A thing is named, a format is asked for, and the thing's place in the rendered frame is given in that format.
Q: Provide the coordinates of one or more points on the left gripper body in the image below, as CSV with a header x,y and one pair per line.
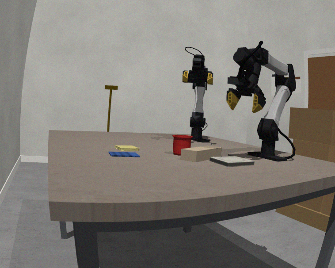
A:
x,y
248,89

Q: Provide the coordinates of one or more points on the yellow sticky-note pad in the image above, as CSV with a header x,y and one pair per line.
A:
x,y
126,148

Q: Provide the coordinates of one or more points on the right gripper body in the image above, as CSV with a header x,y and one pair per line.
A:
x,y
198,76

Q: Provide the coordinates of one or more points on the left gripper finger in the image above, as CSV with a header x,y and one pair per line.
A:
x,y
232,100
256,107

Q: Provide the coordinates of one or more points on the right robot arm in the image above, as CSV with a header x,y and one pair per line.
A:
x,y
197,121

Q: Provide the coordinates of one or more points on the tan rectangular block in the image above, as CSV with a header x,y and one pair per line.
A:
x,y
202,153

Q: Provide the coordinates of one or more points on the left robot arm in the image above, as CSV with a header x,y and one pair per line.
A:
x,y
268,126

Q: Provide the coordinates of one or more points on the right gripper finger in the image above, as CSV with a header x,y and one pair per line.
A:
x,y
185,76
210,79

